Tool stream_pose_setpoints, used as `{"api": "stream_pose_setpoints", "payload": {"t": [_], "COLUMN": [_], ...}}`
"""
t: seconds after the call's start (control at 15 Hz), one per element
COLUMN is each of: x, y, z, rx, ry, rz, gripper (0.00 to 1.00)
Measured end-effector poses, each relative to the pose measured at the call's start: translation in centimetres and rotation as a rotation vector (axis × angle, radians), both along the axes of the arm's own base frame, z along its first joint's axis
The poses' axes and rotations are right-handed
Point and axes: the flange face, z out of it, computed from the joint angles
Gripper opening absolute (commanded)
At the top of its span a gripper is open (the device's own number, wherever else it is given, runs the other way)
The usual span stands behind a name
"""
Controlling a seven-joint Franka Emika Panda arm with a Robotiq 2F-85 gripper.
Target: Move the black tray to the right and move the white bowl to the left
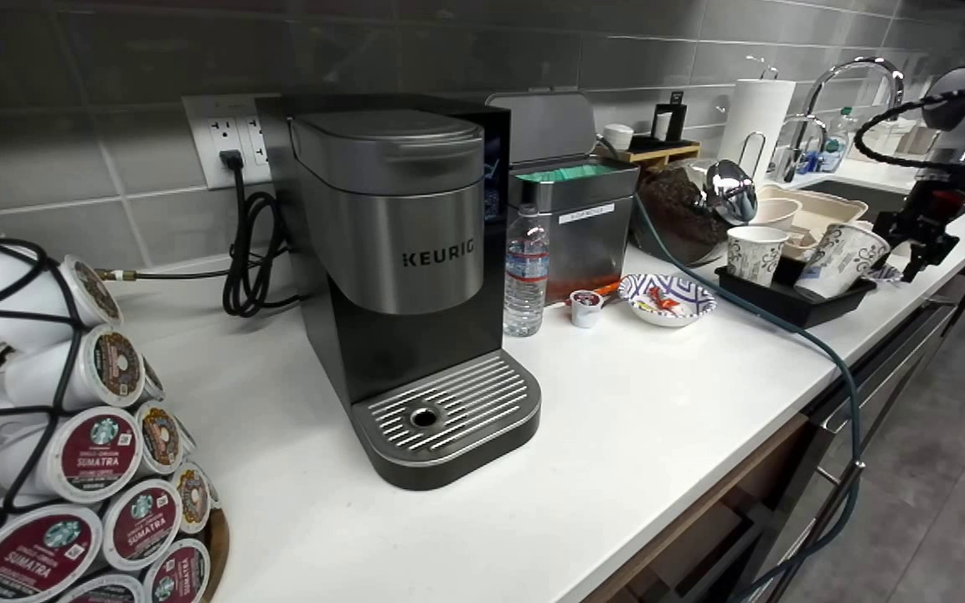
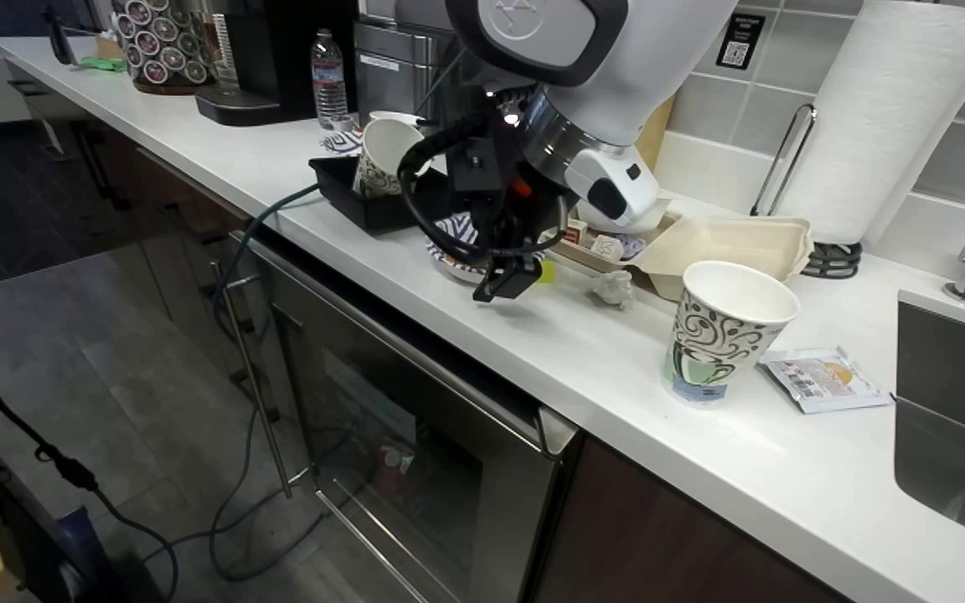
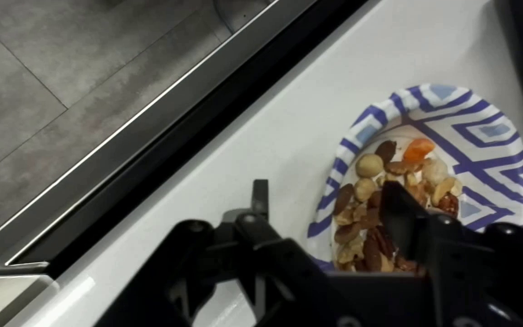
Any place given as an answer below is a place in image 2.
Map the small crumpled paper ball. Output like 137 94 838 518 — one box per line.
591 269 643 316

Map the dark sink basin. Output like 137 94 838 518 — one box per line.
889 290 965 558

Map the silver black Keurig coffee machine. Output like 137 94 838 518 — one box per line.
190 0 362 129

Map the black pump bottle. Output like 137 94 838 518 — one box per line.
44 0 82 66

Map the teal cable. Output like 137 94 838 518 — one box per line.
203 181 325 586

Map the white paper towel roll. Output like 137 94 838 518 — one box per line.
774 0 965 252

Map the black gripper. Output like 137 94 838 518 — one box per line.
443 94 576 305

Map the stainless steel dishwasher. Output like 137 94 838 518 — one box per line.
244 236 584 603

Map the green sponge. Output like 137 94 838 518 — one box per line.
75 51 130 77

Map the patterned white paper cup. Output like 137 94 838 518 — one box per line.
347 114 433 206
665 257 804 405

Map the clear plastic water bottle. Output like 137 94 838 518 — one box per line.
309 26 351 131

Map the white bowl blue pattern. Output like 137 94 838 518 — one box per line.
426 209 494 285

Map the black plastic tray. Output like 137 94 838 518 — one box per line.
306 146 443 237

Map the dark equipment box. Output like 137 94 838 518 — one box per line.
0 440 169 603

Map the black wire K-cup carousel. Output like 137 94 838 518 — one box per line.
107 0 218 97

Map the chrome paper towel holder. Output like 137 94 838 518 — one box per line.
746 102 869 285

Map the blue white sachet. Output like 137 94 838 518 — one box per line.
758 346 890 420

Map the black cable with connector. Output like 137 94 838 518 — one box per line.
0 319 182 603

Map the white bowl with utensils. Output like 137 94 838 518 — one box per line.
567 212 818 309

